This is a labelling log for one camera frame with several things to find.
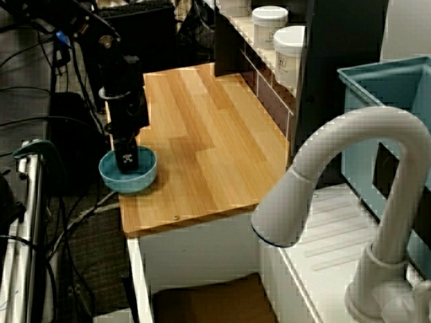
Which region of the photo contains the grey floor cable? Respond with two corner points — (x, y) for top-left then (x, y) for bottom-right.
(45, 190), (119, 260)

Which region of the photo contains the teal plastic bin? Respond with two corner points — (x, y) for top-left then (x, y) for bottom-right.
(337, 56), (431, 280)

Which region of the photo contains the light grey gooseneck faucet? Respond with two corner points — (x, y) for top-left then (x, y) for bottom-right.
(251, 106), (431, 323)

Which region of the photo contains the white sink basin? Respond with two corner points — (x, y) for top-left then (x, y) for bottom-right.
(126, 183), (425, 323)

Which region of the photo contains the black keyboard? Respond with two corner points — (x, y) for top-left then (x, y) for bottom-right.
(99, 1), (172, 17)

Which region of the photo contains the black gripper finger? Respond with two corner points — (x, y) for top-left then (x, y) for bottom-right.
(113, 139), (139, 175)
(110, 131), (138, 145)

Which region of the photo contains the light blue bowl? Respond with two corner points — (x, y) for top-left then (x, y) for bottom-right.
(98, 145), (158, 195)

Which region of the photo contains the black computer case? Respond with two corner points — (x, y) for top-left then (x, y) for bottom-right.
(97, 3), (176, 75)

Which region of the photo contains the blue cable plug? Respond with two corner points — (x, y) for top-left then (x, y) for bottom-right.
(53, 22), (74, 50)

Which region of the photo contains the cream ledge shelf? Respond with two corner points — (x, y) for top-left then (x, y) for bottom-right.
(220, 13), (306, 98)

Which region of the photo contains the black device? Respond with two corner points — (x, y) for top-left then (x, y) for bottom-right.
(0, 170), (27, 236)

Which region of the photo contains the aluminium frame rail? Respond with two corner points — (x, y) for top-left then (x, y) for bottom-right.
(0, 141), (46, 323)

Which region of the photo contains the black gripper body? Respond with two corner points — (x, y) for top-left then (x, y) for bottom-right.
(98, 87), (150, 135)

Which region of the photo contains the black floor box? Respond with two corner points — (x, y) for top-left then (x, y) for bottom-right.
(48, 90), (108, 198)

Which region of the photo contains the green clamp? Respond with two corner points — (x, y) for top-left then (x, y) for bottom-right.
(12, 139), (68, 189)

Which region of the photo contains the white lidded jar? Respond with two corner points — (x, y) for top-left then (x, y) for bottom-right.
(273, 25), (307, 88)
(251, 5), (290, 50)

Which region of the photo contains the black cable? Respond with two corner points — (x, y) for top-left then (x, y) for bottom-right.
(0, 234), (60, 323)

